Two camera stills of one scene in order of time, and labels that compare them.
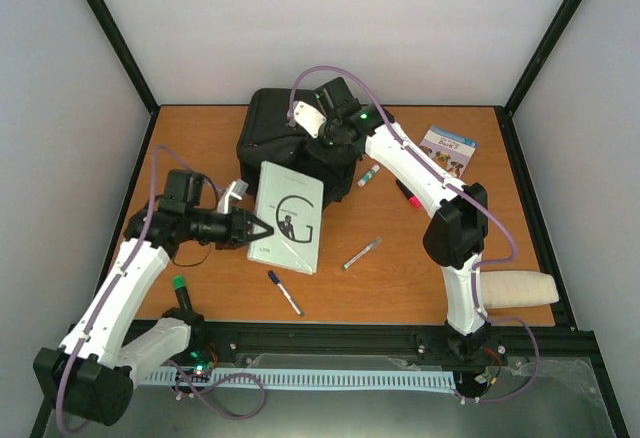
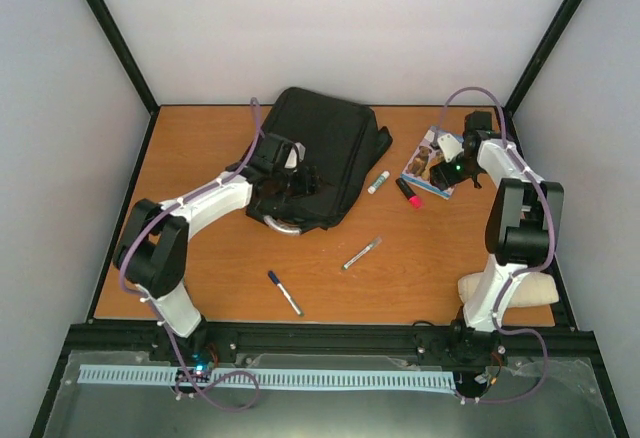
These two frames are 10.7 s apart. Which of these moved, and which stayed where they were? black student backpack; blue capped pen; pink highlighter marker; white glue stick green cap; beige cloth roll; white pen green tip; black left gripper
Moved: black student backpack; black left gripper; white glue stick green cap
Stayed: pink highlighter marker; beige cloth roll; white pen green tip; blue capped pen
